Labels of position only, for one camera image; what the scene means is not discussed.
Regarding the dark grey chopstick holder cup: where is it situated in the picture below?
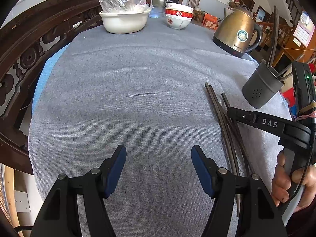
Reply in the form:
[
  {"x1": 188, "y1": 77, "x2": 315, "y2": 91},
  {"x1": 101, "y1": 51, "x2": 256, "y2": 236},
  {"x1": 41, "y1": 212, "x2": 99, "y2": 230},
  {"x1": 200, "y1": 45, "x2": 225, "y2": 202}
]
[{"x1": 242, "y1": 59, "x2": 284, "y2": 109}]

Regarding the person's right hand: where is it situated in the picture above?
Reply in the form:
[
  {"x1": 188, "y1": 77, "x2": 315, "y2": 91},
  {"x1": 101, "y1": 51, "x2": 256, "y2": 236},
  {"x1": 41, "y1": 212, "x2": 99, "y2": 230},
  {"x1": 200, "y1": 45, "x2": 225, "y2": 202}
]
[{"x1": 271, "y1": 151, "x2": 316, "y2": 212}]

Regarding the blue plastic cover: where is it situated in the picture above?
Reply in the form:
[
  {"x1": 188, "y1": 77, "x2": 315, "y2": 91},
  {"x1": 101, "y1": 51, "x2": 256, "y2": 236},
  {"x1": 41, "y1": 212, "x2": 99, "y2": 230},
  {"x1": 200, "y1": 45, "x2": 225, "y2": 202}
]
[{"x1": 281, "y1": 88, "x2": 301, "y2": 121}]

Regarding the brass electric kettle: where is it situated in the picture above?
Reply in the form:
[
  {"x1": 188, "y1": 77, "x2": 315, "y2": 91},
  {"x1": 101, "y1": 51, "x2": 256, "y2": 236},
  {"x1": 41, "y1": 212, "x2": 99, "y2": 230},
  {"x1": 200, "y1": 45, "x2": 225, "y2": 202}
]
[{"x1": 213, "y1": 5, "x2": 262, "y2": 58}]

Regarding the orange cardboard box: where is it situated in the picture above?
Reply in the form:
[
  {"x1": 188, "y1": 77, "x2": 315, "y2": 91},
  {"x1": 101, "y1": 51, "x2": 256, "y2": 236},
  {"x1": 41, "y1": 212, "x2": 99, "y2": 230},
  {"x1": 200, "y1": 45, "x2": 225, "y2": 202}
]
[{"x1": 202, "y1": 13, "x2": 218, "y2": 30}]

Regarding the grey table cloth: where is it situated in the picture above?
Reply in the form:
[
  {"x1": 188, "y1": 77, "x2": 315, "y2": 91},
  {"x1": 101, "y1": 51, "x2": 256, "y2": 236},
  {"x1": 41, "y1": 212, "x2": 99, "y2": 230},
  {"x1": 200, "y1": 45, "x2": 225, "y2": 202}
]
[{"x1": 28, "y1": 17, "x2": 293, "y2": 237}]

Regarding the red white bowl stack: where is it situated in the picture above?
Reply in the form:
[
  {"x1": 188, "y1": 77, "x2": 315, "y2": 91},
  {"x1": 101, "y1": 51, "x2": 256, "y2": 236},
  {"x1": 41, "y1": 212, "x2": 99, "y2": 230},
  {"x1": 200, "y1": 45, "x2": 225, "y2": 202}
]
[{"x1": 165, "y1": 3, "x2": 193, "y2": 30}]

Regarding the wooden dining chair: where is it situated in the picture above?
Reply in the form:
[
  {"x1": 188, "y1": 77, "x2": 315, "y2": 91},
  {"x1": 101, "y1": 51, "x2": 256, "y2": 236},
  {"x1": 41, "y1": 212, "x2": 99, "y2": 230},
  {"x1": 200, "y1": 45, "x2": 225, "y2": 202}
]
[{"x1": 186, "y1": 0, "x2": 200, "y2": 9}]

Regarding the white plastic basin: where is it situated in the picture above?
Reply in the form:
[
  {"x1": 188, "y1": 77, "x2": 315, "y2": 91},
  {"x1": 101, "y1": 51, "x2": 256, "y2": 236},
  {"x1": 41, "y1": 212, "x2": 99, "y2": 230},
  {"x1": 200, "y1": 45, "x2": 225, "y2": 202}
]
[{"x1": 99, "y1": 8, "x2": 151, "y2": 34}]

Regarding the carved dark wooden chair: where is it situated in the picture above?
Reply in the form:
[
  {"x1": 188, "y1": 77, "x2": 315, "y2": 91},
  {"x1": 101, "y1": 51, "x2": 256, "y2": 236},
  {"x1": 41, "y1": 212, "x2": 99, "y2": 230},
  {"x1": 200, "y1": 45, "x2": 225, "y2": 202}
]
[{"x1": 1, "y1": 0, "x2": 102, "y2": 174}]

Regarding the clear plastic bag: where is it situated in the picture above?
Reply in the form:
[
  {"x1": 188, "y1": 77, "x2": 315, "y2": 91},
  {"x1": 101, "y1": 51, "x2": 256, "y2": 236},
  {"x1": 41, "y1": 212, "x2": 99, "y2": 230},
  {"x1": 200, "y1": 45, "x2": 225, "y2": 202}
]
[{"x1": 99, "y1": 0, "x2": 151, "y2": 14}]

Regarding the wall calendar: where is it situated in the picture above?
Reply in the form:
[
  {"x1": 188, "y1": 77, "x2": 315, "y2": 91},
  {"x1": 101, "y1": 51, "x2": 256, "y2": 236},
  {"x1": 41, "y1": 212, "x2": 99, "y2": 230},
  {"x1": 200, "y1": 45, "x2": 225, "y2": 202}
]
[{"x1": 293, "y1": 11, "x2": 315, "y2": 47}]

